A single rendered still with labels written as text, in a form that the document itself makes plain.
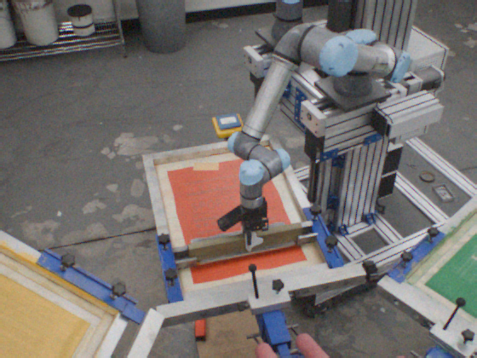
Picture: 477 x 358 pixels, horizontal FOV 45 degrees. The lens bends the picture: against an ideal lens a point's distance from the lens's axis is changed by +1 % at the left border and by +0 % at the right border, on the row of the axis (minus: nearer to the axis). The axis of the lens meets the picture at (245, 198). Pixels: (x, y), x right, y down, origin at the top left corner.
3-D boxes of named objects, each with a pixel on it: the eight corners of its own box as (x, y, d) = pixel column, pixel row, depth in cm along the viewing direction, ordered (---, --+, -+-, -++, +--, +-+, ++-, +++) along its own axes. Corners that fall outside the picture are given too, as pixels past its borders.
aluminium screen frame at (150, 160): (143, 162, 242) (142, 155, 240) (274, 140, 253) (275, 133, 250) (173, 311, 187) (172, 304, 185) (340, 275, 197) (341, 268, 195)
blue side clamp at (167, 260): (157, 247, 209) (155, 233, 204) (170, 244, 210) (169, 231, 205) (169, 313, 188) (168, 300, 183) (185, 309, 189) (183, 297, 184)
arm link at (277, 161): (267, 138, 189) (244, 153, 184) (293, 153, 184) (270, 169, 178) (267, 156, 195) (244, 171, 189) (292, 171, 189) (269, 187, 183)
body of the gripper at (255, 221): (268, 232, 193) (269, 206, 185) (244, 237, 192) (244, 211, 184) (262, 216, 199) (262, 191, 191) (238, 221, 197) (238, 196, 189)
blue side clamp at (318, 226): (301, 218, 219) (301, 205, 214) (313, 216, 220) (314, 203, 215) (328, 279, 198) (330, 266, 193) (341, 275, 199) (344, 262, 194)
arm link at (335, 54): (384, 41, 215) (306, 21, 173) (419, 55, 207) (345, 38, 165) (371, 72, 220) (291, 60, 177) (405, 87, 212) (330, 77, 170)
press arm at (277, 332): (256, 307, 183) (256, 297, 180) (274, 303, 184) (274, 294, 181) (272, 354, 171) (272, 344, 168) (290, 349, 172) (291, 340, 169)
